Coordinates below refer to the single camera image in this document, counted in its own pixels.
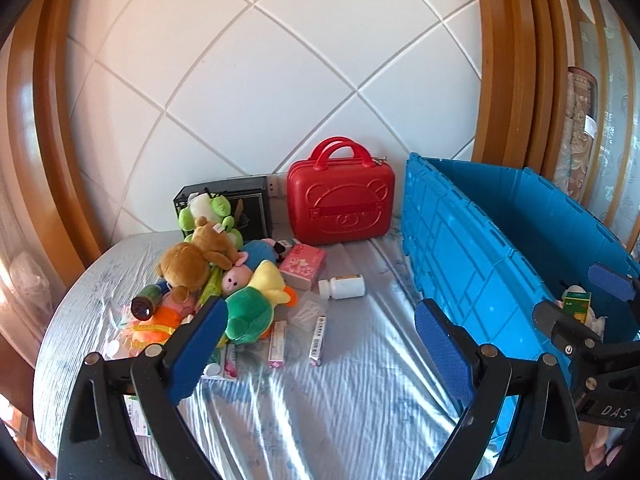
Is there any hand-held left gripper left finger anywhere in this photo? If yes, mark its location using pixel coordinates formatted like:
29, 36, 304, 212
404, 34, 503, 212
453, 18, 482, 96
56, 296, 229, 480

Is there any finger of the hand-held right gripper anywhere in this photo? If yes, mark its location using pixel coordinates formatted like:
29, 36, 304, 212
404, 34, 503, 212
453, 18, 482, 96
587, 262, 640, 303
531, 300, 608, 361

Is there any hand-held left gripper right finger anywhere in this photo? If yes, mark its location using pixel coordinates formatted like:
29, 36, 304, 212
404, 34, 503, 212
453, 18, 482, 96
414, 298, 586, 480

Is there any yellow and green duck plush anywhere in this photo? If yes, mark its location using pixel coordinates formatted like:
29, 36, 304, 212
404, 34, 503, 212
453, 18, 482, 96
223, 260, 299, 346

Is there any blue plastic crate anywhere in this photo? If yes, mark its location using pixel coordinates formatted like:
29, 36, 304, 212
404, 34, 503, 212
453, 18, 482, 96
401, 151, 640, 456

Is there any white medicine box with barcode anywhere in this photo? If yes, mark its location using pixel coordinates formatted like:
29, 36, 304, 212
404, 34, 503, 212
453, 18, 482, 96
308, 314, 327, 367

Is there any cloth-covered desktop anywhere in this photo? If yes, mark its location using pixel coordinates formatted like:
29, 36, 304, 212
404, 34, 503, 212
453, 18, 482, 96
32, 232, 501, 480

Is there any person's right hand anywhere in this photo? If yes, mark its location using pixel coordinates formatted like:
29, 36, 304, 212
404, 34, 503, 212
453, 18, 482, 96
582, 427, 632, 472

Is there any green and yellow medicine box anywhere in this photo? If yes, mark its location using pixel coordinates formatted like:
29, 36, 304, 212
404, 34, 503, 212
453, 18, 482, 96
562, 291, 592, 326

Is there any pink and green box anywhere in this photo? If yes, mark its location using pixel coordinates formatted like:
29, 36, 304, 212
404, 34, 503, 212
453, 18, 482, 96
220, 344, 242, 380

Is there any orange pig plush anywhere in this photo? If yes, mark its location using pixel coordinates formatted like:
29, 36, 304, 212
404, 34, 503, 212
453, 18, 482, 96
127, 290, 198, 346

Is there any green pod plush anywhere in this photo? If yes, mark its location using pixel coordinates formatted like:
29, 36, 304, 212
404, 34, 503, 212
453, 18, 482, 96
197, 265, 226, 311

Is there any brown glass bottle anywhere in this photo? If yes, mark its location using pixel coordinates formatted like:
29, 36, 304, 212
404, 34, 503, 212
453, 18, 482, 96
131, 284, 168, 321

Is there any pink medicine box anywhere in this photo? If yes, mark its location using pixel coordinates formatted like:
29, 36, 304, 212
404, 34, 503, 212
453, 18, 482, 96
268, 321, 287, 368

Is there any small pink pig plush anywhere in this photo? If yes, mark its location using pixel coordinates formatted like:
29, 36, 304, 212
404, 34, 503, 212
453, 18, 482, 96
221, 252, 256, 296

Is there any brown bear plush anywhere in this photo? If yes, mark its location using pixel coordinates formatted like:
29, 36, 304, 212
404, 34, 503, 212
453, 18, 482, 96
159, 216, 241, 301

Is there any blue plush toy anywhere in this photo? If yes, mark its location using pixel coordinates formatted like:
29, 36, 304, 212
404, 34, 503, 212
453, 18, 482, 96
241, 239, 283, 271

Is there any white bottle with yellow label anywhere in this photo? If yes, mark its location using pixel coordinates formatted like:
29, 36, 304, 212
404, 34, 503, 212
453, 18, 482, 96
318, 275, 366, 301

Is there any pink tissue box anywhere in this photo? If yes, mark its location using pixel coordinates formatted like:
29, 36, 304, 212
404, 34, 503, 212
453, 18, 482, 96
278, 243, 327, 291

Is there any plastic-wrapped rolled carpet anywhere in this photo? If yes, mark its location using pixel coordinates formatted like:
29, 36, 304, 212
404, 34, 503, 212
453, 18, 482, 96
551, 72, 571, 183

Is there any green frog plush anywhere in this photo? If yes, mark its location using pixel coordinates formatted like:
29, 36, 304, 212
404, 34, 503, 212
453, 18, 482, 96
178, 191, 244, 248

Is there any patterned rolled carpet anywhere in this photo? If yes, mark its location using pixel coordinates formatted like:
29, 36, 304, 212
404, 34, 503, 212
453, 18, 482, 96
567, 66, 599, 203

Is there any frosted glass door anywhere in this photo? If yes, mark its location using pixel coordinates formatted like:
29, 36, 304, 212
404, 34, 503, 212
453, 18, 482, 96
565, 0, 640, 256

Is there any red hard-shell suitcase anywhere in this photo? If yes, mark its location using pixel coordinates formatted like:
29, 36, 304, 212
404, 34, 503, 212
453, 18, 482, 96
286, 136, 397, 246

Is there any wooden door frame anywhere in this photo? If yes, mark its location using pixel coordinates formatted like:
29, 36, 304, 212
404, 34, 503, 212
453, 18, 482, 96
472, 0, 568, 176

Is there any curved wooden frame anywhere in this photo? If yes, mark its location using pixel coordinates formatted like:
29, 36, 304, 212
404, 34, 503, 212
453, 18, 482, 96
0, 0, 131, 271

